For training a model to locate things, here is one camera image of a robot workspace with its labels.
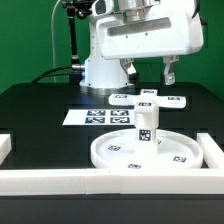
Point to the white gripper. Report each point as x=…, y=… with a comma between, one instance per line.
x=168, y=28

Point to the white cross-shaped table base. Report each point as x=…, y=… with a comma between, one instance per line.
x=147, y=95

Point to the white round table top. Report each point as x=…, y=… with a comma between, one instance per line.
x=122, y=149

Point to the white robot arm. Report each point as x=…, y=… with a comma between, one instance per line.
x=106, y=76

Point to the white marker sheet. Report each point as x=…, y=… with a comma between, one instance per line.
x=90, y=117

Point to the white U-shaped boundary frame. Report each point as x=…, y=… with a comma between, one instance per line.
x=208, y=180

